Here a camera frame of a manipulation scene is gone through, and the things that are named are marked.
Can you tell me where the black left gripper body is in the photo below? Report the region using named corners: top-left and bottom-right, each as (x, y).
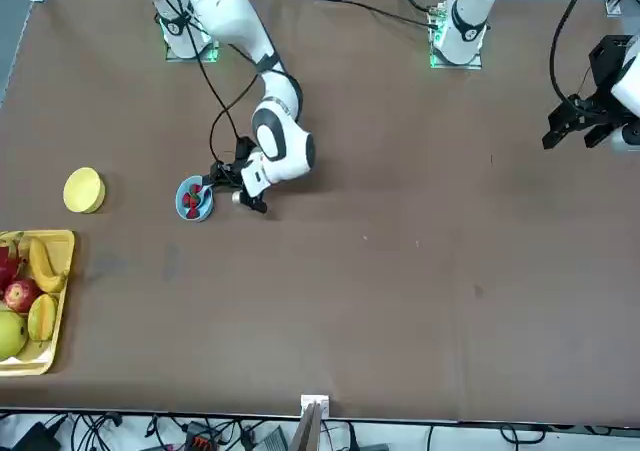
top-left (582, 34), bottom-right (634, 125)

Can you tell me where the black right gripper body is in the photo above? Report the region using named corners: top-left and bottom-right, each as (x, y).
top-left (219, 158), bottom-right (247, 188)

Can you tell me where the small blue bowl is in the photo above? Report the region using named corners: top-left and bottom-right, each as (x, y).
top-left (174, 174), bottom-right (217, 221)

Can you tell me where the small yellow bowl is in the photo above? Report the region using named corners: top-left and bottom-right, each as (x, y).
top-left (62, 166), bottom-right (107, 215)

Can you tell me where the yellow plastic tray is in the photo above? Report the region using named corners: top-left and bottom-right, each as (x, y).
top-left (0, 228), bottom-right (76, 376)

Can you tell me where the yellow banana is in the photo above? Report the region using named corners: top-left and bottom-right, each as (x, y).
top-left (28, 236), bottom-right (69, 294)

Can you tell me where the yellow green starfruit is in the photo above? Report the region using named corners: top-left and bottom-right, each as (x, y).
top-left (26, 293), bottom-right (58, 342)

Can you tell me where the pink dragon fruit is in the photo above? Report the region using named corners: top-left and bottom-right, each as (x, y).
top-left (0, 230), bottom-right (29, 297)

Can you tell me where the red apple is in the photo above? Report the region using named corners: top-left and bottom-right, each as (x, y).
top-left (3, 278), bottom-right (41, 315)

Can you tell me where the green apple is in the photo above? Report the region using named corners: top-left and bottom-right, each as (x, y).
top-left (0, 310), bottom-right (28, 360)

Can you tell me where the red black electronic device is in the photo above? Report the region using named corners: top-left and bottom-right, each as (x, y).
top-left (183, 422), bottom-right (222, 450)

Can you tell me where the black power adapter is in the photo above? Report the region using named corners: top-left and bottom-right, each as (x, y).
top-left (10, 422), bottom-right (62, 451)

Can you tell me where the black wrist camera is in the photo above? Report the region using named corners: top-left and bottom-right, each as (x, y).
top-left (229, 189), bottom-right (269, 216)

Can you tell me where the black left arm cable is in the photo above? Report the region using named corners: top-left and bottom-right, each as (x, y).
top-left (549, 0), bottom-right (599, 103)

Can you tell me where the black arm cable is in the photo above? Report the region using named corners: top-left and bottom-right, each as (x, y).
top-left (149, 0), bottom-right (264, 165)
top-left (549, 0), bottom-right (599, 103)

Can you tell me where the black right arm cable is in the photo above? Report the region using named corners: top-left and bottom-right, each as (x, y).
top-left (149, 0), bottom-right (264, 165)

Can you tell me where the black cable across table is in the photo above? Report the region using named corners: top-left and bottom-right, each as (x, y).
top-left (339, 0), bottom-right (432, 26)

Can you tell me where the aluminium camera post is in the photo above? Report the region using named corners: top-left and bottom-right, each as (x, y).
top-left (292, 394), bottom-right (332, 451)

